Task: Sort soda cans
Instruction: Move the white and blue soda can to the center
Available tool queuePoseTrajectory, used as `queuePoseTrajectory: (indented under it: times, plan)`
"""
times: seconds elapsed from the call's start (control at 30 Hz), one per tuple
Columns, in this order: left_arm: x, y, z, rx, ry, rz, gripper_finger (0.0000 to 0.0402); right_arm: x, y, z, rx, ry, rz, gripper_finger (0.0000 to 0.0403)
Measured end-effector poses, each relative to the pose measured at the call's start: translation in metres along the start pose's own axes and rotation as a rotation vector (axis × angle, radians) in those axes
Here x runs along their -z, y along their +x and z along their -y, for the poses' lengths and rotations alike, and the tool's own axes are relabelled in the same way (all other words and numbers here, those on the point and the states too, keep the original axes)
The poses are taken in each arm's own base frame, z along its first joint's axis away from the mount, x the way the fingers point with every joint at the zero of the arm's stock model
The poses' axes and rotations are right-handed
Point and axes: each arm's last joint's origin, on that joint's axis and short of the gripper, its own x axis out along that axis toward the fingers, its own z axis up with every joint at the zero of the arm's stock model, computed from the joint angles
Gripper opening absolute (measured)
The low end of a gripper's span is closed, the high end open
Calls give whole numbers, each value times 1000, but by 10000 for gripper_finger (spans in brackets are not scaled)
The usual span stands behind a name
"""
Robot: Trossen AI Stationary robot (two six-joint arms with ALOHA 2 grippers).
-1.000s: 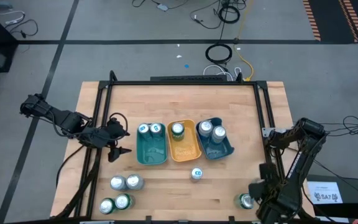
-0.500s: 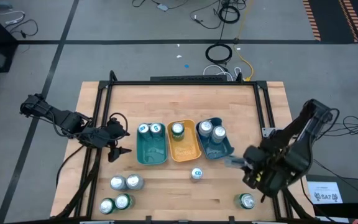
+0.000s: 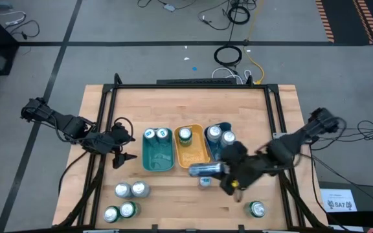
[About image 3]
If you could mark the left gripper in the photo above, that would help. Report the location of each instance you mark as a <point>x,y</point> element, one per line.
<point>120,139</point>

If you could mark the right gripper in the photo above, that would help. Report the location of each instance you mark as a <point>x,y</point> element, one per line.
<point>248,171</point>

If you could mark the slim silver blue energy can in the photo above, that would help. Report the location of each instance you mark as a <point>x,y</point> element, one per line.
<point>206,170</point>
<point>162,132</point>
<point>205,182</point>
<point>149,133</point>

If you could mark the dark blue plastic bin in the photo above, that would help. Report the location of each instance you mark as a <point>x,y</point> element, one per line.
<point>210,150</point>

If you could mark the white blue sparkling water can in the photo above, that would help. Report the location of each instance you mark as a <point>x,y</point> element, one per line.
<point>123,190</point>
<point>227,138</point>
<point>140,188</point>
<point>213,133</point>

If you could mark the teal plastic bin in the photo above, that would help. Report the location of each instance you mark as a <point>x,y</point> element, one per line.
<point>159,158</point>

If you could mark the yellow plastic bin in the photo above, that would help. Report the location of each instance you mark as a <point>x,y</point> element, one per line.
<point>193,155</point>

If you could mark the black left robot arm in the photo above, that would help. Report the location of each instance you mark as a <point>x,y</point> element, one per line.
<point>73,124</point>

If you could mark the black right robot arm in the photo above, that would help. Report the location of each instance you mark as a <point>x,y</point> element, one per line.
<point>290,142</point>

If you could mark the black ribbed panel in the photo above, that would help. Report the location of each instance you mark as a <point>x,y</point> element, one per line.
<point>196,81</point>

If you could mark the white paper sign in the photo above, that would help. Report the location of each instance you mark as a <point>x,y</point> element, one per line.
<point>338,200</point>

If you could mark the black cabinet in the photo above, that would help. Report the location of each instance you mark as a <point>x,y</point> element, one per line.
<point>371,200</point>

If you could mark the grey power adapter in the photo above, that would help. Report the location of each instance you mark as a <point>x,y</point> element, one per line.
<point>169,7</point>

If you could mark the black floor mat orange stripes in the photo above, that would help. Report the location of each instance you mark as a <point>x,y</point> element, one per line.
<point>345,19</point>

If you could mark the silver mounting bracket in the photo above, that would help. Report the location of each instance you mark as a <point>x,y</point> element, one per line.
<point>277,135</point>

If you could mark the black aluminium table frame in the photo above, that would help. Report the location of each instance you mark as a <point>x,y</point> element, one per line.
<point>189,86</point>

